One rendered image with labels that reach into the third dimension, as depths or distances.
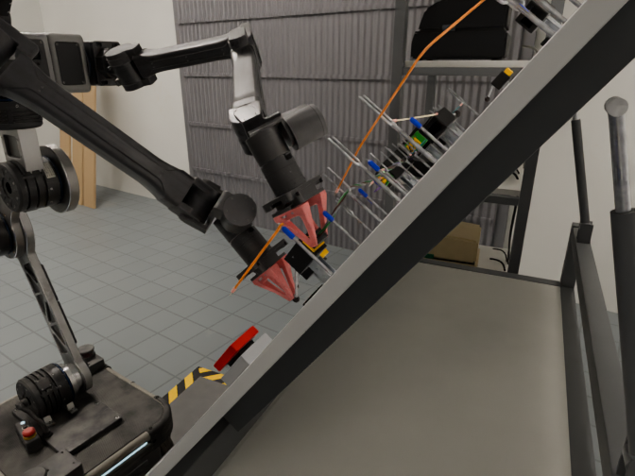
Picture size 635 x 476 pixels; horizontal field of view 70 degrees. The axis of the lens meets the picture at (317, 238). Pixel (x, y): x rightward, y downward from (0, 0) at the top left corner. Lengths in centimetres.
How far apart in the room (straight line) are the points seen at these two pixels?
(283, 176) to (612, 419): 58
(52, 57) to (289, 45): 261
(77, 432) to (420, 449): 130
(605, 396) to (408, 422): 35
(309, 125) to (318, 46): 298
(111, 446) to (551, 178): 273
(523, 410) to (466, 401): 11
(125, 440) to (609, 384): 149
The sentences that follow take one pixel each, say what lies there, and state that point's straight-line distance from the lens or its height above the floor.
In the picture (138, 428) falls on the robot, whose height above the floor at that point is 24.
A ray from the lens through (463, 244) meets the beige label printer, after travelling 177.
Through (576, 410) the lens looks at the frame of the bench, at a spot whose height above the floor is 80.
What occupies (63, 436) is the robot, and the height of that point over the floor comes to 26.
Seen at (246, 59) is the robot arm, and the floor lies 146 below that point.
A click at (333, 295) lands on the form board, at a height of 125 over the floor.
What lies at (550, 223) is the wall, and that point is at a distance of 327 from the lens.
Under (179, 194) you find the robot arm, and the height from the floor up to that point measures 124.
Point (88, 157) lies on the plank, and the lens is 549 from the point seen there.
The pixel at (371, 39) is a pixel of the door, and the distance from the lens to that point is 348.
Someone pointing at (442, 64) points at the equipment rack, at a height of 145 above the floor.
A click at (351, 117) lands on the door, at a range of 357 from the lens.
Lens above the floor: 145
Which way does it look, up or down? 21 degrees down
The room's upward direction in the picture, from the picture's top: straight up
